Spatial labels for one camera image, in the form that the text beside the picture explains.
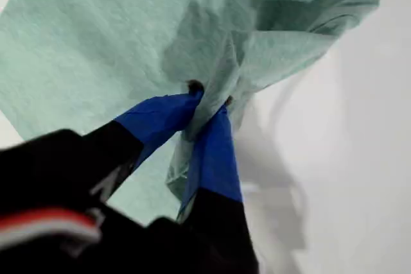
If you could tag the pale green T-shirt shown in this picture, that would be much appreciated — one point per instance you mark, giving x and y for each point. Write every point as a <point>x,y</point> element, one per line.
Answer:
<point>96,46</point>

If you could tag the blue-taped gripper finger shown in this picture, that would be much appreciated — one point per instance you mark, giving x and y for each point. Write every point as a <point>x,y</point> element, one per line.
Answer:
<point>154,120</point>
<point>218,174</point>

